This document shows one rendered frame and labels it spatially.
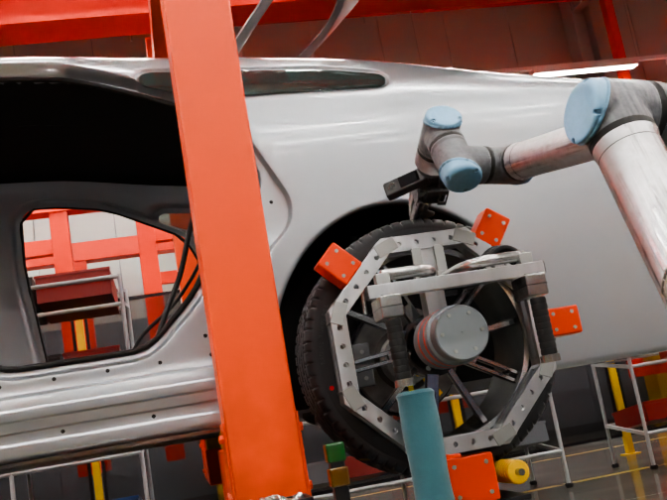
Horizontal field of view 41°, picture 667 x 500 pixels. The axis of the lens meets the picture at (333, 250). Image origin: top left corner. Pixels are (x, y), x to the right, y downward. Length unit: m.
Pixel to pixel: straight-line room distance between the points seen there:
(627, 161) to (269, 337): 0.91
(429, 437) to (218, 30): 1.08
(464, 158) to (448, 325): 0.38
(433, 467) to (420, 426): 0.09
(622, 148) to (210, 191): 0.97
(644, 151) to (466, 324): 0.71
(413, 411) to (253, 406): 0.36
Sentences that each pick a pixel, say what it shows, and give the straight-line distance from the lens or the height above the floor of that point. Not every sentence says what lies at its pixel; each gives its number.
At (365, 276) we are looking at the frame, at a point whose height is 1.03.
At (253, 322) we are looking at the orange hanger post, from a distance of 2.03.
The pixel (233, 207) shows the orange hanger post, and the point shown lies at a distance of 2.08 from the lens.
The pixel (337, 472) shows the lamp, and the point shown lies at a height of 0.60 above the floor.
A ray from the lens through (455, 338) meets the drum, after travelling 2.06.
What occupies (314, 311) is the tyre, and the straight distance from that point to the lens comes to 2.24.
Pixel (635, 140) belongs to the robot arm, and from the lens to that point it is 1.55.
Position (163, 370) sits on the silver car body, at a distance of 2.56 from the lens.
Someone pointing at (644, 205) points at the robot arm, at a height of 0.95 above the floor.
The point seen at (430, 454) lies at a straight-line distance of 2.05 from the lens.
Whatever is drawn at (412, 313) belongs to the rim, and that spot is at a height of 0.93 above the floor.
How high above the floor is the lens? 0.70
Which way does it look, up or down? 11 degrees up
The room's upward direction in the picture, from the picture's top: 10 degrees counter-clockwise
